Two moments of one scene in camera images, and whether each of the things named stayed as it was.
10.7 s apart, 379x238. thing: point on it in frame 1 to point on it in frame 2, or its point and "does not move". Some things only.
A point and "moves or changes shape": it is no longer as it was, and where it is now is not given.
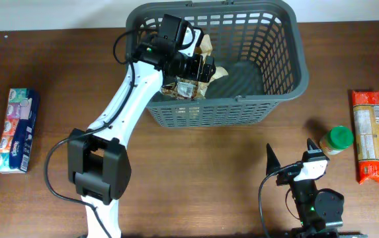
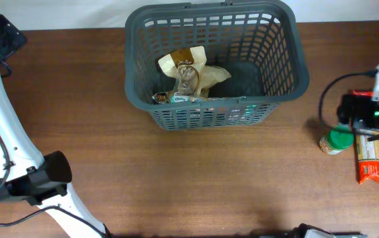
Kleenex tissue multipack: x=15 y=149 moves or changes shape
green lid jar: x=336 y=140 does not move
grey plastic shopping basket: x=260 y=43 does not move
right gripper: x=288 y=174 to x=362 y=104
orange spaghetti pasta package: x=373 y=155 does not move
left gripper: x=198 y=69 to x=11 y=38
